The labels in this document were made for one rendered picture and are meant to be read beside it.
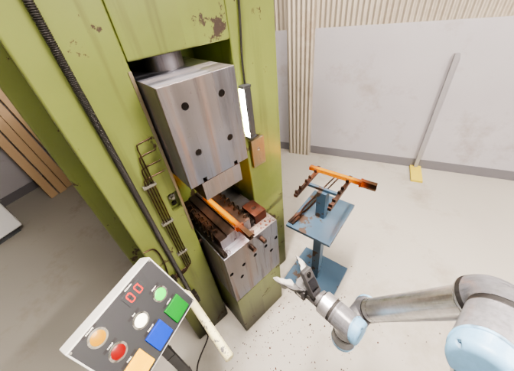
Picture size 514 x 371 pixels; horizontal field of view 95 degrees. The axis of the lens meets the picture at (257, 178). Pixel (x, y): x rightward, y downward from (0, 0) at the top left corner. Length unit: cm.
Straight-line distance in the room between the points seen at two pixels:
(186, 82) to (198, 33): 24
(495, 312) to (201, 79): 94
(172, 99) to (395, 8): 257
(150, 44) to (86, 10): 17
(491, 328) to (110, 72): 111
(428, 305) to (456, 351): 24
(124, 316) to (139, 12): 98
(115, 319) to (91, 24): 90
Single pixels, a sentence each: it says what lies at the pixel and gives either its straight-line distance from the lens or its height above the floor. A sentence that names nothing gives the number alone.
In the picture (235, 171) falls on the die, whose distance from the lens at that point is 108.
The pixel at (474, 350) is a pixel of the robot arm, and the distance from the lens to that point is 66.
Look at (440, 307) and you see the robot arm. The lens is 87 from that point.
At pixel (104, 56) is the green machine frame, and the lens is 91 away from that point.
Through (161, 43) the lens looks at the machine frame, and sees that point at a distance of 97.
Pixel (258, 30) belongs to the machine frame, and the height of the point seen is 183.
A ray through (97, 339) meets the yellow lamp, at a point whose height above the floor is 116.
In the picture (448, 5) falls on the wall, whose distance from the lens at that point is 310.
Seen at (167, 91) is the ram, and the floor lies 175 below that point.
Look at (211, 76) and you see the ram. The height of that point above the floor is 175.
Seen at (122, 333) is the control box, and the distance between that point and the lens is 104.
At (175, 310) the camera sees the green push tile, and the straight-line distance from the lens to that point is 111.
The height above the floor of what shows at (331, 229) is 76.
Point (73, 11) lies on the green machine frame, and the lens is 91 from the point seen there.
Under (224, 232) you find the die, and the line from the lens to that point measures 129.
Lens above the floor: 195
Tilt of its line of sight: 38 degrees down
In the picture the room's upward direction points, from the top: 7 degrees counter-clockwise
